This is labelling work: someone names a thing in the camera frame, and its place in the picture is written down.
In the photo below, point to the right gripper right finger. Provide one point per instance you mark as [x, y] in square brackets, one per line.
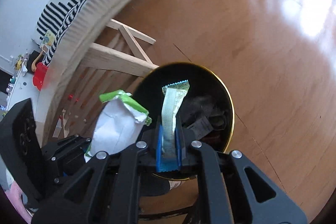
[232, 189]

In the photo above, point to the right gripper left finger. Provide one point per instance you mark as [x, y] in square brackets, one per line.
[107, 189]

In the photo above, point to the pale green candy wrapper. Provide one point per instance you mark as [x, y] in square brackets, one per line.
[172, 124]

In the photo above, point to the person's pink sleeve forearm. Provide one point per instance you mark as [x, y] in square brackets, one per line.
[15, 194]

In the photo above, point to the black round trash bin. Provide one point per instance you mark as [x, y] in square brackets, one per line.
[204, 123]

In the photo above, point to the white cabinet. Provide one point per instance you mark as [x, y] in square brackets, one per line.
[23, 89]

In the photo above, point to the red plastic child chair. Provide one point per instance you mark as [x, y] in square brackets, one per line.
[39, 75]

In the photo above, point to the round wooden table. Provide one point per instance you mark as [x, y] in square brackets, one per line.
[91, 18]

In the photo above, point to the children's picture book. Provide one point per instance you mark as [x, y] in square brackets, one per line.
[47, 41]

